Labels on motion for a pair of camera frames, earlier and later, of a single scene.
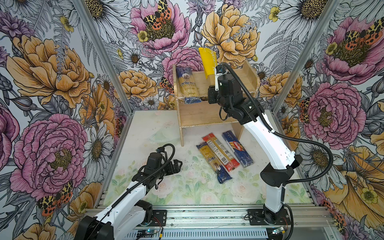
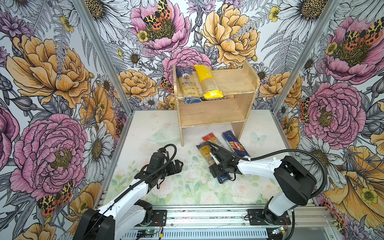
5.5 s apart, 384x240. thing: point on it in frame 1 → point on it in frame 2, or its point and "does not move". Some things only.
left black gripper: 176,169 does not move
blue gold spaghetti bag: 222,175 does not move
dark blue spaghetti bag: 187,87 does not move
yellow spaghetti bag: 209,60 → 210,88
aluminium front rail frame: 230,222 does not move
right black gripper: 212,90 → 214,169
